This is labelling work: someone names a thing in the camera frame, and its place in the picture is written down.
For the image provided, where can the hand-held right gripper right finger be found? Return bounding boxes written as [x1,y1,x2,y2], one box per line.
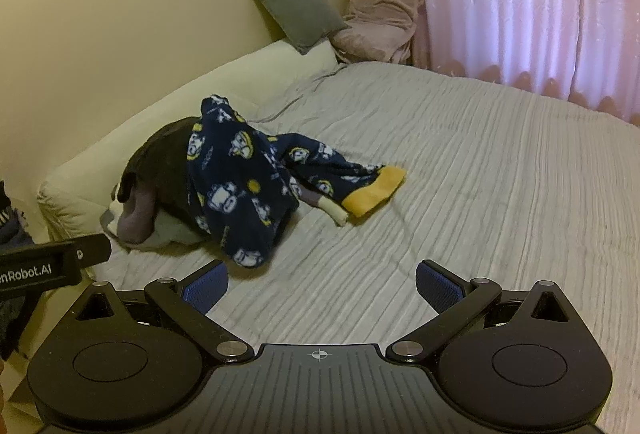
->
[386,260,571,365]

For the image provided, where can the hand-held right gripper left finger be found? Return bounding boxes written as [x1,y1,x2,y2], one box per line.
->
[75,260,256,365]

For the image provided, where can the navy printed pajama pants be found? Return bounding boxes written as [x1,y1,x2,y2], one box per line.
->
[185,94,407,269]

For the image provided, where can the light grey garment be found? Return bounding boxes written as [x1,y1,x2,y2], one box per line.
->
[100,184,213,255]

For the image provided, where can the grey striped bedspread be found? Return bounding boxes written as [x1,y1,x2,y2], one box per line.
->
[92,61,640,352]

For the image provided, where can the dark brown garment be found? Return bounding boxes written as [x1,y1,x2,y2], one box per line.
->
[122,116,203,217]

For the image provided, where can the long white pillow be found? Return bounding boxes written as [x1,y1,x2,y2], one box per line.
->
[37,38,340,245]

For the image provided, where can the pink crumpled blanket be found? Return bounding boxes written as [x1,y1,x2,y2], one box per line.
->
[331,0,426,65]

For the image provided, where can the grey square cushion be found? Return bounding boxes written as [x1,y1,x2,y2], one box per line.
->
[248,0,351,54]

